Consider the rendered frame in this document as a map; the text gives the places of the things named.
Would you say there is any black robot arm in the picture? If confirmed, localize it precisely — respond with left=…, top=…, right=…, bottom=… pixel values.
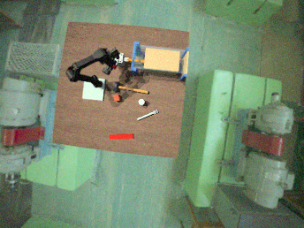
left=65, top=48, right=120, bottom=88

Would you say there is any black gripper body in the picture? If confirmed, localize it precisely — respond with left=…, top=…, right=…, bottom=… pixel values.
left=102, top=55, right=119, bottom=75

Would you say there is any grey cylinder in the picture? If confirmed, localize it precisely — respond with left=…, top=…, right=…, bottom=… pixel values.
left=139, top=99, right=145, bottom=105

